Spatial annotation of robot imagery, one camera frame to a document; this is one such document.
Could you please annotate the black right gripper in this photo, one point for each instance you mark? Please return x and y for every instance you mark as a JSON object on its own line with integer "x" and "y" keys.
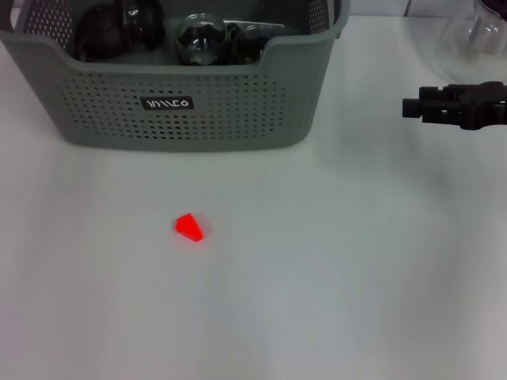
{"x": 483, "y": 105}

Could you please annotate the bright red large brick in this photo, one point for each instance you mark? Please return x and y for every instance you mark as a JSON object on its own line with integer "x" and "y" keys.
{"x": 189, "y": 227}

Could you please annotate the grey-green perforated storage bin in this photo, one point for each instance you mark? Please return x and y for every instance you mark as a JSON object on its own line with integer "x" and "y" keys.
{"x": 222, "y": 118}

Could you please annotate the clear glass carafe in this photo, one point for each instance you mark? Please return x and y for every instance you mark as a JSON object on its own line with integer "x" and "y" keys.
{"x": 471, "y": 55}

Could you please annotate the black cast iron teapot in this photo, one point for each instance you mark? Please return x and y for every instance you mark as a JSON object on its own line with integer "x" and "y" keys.
{"x": 99, "y": 39}

